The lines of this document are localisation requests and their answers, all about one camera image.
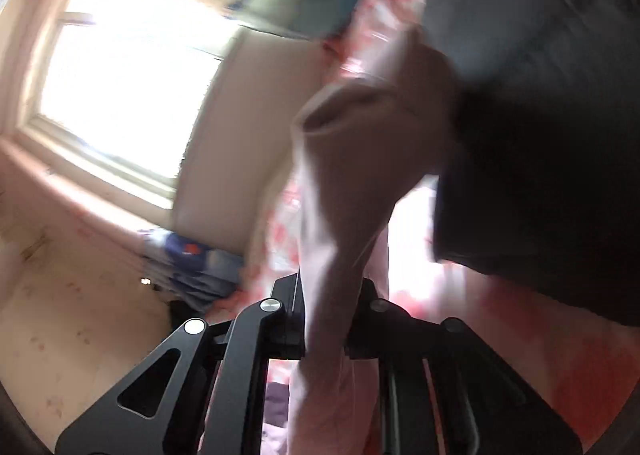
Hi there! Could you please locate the lilac and purple jacket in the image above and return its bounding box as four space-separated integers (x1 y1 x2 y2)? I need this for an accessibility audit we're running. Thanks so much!
288 27 456 454

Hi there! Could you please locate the dark grey garment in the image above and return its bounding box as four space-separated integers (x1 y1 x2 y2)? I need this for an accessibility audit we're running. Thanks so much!
422 0 639 326

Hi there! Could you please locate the white wardrobe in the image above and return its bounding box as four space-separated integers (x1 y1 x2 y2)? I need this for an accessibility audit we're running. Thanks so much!
171 29 323 255

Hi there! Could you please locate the window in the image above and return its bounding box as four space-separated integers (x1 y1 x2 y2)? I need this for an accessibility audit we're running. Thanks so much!
20 0 241 211

